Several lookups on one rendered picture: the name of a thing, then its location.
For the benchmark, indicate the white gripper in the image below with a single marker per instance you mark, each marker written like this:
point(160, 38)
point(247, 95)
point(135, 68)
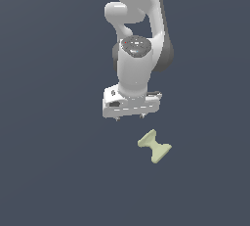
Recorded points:
point(130, 106)

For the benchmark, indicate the pale green hourglass-shaped object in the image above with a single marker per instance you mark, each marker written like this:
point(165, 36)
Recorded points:
point(154, 146)

